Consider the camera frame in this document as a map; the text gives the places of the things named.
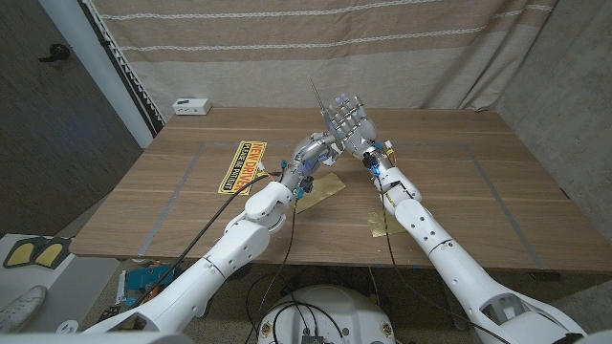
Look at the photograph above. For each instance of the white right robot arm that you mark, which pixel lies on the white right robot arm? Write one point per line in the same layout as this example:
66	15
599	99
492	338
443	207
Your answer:
430	229

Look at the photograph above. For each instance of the dark wooden door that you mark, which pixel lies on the dark wooden door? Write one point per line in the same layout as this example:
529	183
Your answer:
48	143

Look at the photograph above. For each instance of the yellow new driver sticker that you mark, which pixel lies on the yellow new driver sticker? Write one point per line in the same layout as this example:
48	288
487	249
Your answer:
244	167

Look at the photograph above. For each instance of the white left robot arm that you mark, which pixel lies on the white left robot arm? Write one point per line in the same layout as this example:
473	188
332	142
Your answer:
239	239

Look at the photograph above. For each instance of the grey table leg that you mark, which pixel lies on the grey table leg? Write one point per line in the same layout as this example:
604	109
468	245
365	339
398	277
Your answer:
449	317

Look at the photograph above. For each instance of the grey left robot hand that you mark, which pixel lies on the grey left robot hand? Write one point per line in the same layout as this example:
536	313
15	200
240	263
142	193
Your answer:
308	153

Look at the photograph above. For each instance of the yellow black foot pedal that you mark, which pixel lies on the yellow black foot pedal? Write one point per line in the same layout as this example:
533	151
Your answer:
20	254
50	253

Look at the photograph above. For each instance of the white tissue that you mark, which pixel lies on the white tissue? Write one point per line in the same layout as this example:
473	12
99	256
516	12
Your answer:
330	161

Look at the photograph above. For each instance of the white door frame post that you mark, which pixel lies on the white door frame post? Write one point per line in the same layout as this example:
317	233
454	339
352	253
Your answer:
112	86

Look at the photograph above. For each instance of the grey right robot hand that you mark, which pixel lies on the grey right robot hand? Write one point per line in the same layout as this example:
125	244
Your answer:
356	129

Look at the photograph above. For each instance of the teal box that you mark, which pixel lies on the teal box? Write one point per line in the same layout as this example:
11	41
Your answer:
153	276

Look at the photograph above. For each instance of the white power strip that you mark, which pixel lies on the white power strip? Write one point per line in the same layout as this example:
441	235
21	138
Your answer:
191	107

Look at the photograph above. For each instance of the grey tape outline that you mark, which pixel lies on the grey tape outline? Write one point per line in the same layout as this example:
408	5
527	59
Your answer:
190	167

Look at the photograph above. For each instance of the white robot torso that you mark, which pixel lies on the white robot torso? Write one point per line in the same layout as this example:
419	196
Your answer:
344	310

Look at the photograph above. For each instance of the gold foil tape sheet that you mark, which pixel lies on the gold foil tape sheet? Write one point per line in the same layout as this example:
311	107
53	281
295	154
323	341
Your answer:
380	224
325	188

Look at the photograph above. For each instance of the white sneaker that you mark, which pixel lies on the white sneaker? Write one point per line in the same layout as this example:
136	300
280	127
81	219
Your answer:
21	310

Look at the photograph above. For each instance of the black curtain edge strip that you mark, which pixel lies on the black curtain edge strip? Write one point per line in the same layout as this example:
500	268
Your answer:
125	71

